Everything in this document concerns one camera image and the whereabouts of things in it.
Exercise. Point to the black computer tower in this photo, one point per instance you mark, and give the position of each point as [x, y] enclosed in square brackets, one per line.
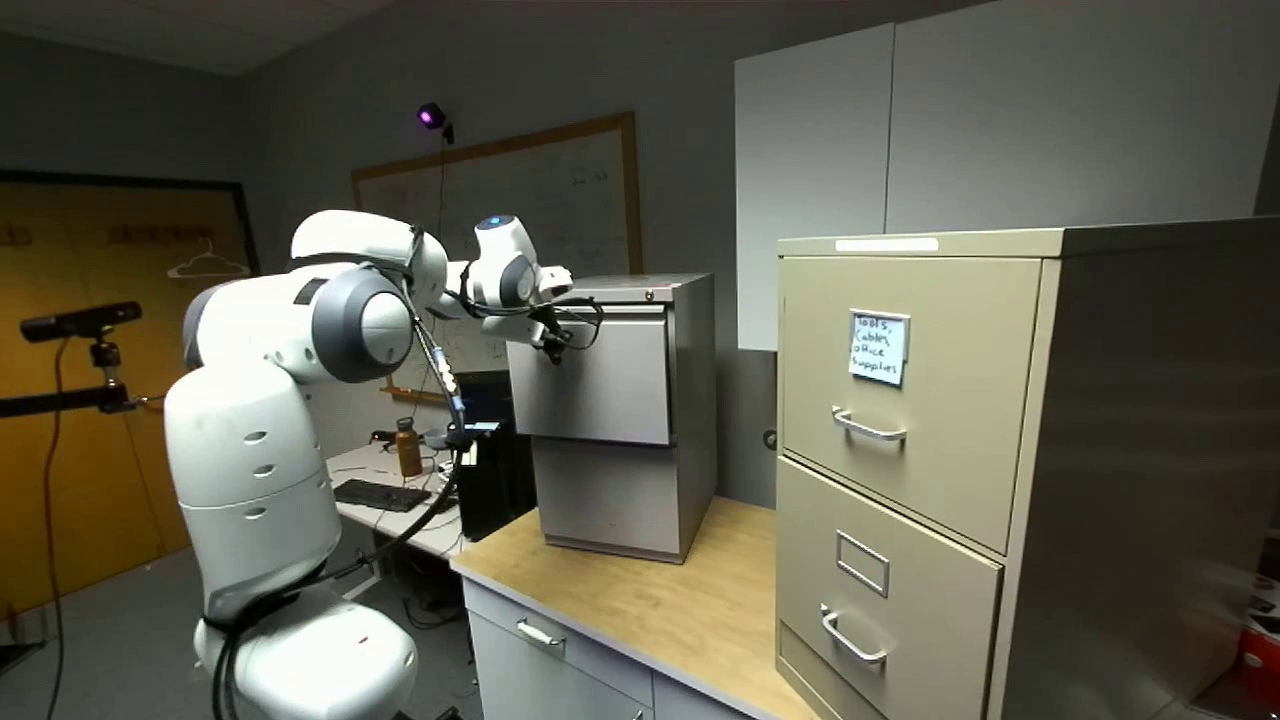
[497, 464]

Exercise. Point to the white side table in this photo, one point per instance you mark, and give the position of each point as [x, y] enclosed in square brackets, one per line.
[427, 527]

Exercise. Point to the white tape strip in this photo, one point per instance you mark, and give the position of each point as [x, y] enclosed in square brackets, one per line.
[887, 245]

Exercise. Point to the black bar-shaped camera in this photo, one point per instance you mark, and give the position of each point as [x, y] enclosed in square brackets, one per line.
[82, 321]

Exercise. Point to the large beige filing cabinet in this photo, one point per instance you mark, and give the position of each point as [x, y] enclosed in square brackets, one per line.
[1144, 464]

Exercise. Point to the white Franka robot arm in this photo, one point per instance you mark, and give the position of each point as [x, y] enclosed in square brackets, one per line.
[252, 442]

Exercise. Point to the brown bottle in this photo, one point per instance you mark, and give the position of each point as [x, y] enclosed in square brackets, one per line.
[411, 450]

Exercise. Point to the black keyboard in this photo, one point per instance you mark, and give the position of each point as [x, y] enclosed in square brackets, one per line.
[382, 499]

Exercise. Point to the camera with purple light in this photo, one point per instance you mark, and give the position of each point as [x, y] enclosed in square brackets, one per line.
[433, 116]

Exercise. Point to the wooden-top desk with grey front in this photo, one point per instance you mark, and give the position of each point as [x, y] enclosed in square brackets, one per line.
[641, 603]

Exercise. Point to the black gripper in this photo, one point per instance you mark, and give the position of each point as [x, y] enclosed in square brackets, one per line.
[552, 325]

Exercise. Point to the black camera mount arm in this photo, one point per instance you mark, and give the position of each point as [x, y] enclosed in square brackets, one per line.
[82, 398]

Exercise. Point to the red object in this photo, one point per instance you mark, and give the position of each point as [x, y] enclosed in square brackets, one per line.
[1259, 647]

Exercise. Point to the grey drawer of small cabinet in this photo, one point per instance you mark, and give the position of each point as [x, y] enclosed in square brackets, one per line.
[595, 381]

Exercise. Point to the metal label holder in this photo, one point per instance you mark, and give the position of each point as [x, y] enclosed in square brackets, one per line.
[863, 562]

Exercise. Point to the white wall cabinet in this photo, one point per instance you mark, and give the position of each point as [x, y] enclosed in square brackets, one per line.
[1013, 122]

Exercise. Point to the white paper label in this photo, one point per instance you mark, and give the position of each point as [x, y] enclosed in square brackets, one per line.
[877, 351]

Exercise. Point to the orange door with dark frame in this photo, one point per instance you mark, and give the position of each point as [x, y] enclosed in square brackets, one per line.
[82, 507]

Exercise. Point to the small grey filing cabinet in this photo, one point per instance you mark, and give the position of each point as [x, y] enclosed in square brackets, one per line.
[694, 401]

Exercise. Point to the beige drawer with label holder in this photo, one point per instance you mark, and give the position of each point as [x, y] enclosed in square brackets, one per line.
[921, 627]

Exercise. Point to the wood-framed whiteboard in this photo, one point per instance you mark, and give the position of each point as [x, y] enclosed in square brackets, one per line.
[575, 184]

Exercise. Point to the beige drawer with paper label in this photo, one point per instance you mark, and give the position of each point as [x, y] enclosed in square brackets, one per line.
[961, 452]

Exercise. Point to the grey plain drawer small cabinet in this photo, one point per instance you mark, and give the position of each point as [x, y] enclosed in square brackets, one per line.
[607, 494]

